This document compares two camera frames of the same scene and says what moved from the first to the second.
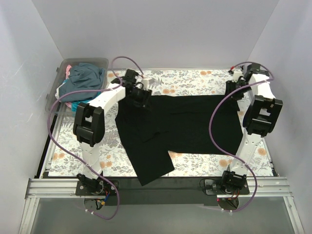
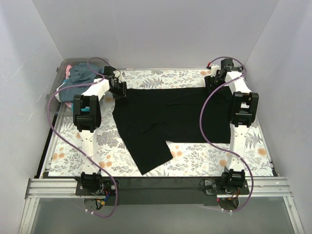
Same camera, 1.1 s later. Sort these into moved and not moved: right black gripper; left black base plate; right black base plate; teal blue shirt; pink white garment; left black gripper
Moved: left black gripper; right black gripper
Not moved: pink white garment; teal blue shirt; right black base plate; left black base plate
